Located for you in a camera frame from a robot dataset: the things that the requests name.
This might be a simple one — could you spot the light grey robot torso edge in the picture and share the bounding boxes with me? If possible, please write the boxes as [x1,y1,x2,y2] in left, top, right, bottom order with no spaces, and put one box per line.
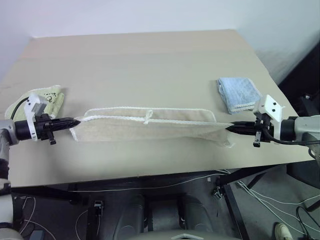
[129,231,242,240]

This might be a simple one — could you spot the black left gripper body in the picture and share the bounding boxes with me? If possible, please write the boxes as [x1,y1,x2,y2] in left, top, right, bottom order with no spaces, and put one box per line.
[34,113,57,146]

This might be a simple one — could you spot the white floor cable bundle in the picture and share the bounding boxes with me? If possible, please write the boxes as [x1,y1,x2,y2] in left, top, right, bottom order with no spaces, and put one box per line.
[234,179,320,237]

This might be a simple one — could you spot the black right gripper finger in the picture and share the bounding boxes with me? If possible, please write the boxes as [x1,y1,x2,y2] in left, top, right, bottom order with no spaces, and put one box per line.
[225,127,256,135]
[225,120,256,129]

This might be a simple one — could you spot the white shoe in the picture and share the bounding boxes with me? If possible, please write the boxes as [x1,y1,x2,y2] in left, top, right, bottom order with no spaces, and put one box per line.
[274,221,294,240]

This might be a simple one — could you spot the black metal table frame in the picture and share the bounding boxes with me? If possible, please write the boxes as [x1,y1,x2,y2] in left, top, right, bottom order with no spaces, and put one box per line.
[11,163,320,240]

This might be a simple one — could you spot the black floor cable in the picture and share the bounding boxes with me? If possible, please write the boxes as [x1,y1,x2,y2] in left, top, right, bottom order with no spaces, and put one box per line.
[295,205,320,237]

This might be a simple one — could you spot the long white floor cable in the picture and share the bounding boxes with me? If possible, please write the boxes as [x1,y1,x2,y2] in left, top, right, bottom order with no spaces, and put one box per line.
[66,169,231,194]

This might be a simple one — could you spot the beige towel with white trim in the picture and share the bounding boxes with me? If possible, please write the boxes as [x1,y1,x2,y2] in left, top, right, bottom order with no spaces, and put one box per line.
[69,106,236,148]

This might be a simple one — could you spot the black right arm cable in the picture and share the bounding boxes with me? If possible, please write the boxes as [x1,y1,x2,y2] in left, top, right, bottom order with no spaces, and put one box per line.
[264,128,320,146]

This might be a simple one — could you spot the folded pale yellow printed towel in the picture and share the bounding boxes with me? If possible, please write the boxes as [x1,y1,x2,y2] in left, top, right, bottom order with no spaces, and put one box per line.
[4,84,66,121]

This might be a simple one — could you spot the black table clamp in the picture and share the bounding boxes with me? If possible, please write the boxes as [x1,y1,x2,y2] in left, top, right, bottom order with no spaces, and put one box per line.
[92,199,104,218]
[211,184,224,201]

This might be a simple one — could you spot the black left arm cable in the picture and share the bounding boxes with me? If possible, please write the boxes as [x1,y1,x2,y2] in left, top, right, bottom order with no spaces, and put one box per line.
[9,96,29,120]

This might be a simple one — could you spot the folded light blue towel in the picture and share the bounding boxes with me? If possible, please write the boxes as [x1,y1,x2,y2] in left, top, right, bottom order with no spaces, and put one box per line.
[215,76,262,115]

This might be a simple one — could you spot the thin white looped cable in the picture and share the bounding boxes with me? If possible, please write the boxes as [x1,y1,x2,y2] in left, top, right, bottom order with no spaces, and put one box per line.
[19,196,37,232]
[75,209,90,237]

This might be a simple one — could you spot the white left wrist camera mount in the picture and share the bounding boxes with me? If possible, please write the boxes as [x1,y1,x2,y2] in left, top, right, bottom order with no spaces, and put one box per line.
[24,91,49,141]

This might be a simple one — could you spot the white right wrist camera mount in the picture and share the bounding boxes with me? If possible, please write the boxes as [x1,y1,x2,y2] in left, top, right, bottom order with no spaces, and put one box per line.
[253,94,286,139]

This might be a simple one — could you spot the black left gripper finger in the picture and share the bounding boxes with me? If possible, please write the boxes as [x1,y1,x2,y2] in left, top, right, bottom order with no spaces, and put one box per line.
[51,116,82,124]
[51,122,82,130]

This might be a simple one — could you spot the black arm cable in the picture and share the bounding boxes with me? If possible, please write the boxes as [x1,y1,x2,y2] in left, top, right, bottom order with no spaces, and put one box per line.
[9,96,29,120]
[264,128,320,146]

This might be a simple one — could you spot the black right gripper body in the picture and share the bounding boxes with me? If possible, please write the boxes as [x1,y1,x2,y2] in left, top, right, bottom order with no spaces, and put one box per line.
[252,112,274,149]

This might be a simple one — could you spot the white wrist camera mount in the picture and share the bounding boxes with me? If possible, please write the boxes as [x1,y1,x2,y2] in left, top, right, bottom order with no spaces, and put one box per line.
[24,91,49,141]
[253,94,286,139]

